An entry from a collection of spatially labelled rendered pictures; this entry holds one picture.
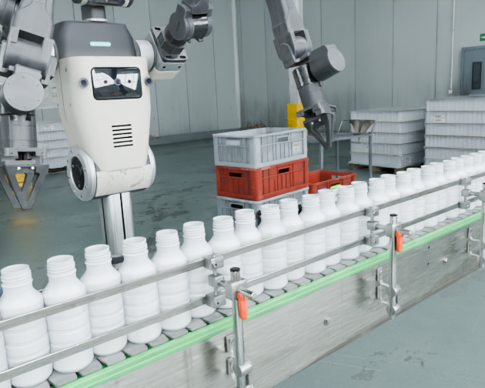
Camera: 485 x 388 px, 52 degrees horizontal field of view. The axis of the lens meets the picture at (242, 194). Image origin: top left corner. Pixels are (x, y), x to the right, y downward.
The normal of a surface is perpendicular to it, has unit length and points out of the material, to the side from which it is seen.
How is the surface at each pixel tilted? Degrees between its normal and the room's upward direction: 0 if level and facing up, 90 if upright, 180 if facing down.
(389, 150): 90
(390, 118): 90
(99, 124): 90
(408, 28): 90
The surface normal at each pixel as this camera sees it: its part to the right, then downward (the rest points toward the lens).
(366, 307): 0.65, 0.12
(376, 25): -0.76, 0.17
